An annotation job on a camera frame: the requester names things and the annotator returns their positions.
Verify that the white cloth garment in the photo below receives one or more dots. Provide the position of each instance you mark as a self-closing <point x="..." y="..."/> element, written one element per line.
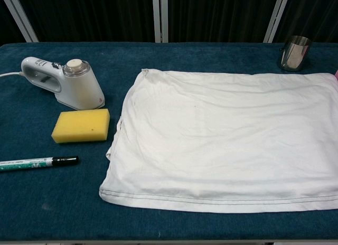
<point x="224" y="136"/>

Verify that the white handheld steam iron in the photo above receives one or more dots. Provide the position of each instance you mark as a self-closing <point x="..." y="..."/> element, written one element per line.
<point x="79" y="89"/>

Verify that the yellow sponge block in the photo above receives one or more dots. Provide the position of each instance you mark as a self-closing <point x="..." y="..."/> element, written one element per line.
<point x="79" y="126"/>

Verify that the black pleated curtain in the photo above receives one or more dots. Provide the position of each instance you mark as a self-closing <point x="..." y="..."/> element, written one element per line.
<point x="92" y="15"/>

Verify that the green white marker pen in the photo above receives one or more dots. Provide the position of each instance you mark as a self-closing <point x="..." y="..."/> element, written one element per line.
<point x="39" y="162"/>

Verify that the stainless steel cup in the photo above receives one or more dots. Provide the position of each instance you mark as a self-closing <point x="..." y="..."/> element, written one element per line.
<point x="295" y="55"/>

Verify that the blue felt table cover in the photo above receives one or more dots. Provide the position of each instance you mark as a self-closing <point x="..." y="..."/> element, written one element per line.
<point x="52" y="202"/>

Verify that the white metal frame post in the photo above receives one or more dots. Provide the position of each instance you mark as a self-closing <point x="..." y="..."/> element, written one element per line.
<point x="159" y="18"/>
<point x="21" y="18"/>
<point x="276" y="18"/>

